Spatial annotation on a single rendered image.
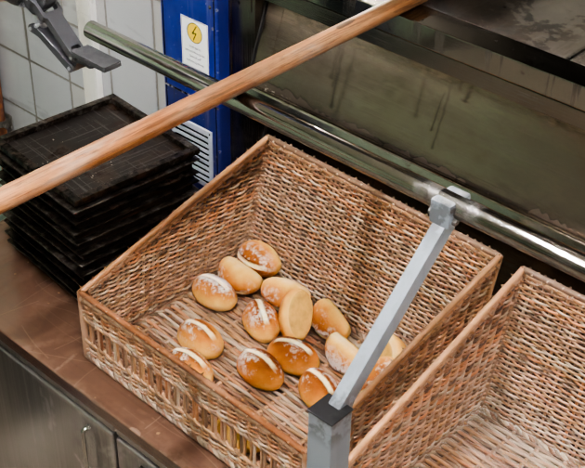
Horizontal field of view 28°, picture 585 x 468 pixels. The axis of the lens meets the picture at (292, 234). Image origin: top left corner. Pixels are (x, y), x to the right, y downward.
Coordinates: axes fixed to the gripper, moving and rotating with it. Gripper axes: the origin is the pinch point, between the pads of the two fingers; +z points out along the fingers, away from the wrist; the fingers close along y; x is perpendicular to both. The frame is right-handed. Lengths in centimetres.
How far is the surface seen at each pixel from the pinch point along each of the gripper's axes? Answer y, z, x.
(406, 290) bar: 26, 44, -10
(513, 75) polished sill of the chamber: 18, 29, -55
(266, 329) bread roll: 71, 0, -31
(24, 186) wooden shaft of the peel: 13.6, 7.2, 19.8
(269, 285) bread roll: 69, -7, -39
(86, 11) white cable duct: 41, -75, -53
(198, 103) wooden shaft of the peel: 13.6, 7.3, -9.4
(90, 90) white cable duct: 60, -76, -53
